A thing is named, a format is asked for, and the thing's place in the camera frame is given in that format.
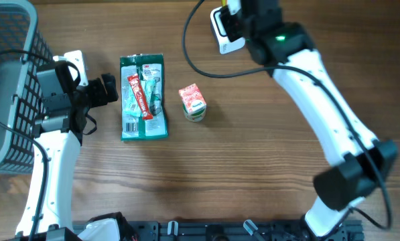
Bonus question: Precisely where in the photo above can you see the mint green wipes packet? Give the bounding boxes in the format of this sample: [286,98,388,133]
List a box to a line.
[123,80,156,117]

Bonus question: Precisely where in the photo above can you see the red Nescafe coffee sachet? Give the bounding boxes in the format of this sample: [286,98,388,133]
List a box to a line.
[127,74,153,120]

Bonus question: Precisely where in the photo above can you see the green 3M gloves packet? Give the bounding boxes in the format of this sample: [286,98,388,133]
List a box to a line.
[120,54,168,141]

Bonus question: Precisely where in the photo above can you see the orange white tissue pack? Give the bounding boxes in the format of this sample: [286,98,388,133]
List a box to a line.
[178,84,206,114]

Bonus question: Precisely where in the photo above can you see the green lid stock jar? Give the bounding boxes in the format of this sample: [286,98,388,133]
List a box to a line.
[183,106,206,122]

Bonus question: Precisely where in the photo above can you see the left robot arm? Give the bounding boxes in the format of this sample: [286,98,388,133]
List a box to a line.
[15,61,119,240]

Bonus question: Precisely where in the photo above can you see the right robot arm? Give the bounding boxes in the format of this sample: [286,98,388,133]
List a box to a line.
[220,1,398,238]

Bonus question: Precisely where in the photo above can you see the white barcode scanner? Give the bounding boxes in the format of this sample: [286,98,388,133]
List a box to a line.
[210,7,246,55]

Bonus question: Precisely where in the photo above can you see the grey plastic mesh basket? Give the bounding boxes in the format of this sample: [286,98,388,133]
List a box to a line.
[0,0,53,174]

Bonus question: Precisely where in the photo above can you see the right camera black cable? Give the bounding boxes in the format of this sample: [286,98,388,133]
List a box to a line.
[182,0,393,231]

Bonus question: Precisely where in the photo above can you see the camera black cable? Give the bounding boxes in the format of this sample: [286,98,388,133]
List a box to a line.
[0,49,56,241]
[182,0,393,231]

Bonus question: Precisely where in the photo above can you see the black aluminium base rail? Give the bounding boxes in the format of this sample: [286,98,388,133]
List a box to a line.
[70,219,364,241]

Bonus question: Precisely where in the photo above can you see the left camera black cable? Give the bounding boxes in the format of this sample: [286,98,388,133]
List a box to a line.
[0,49,56,241]

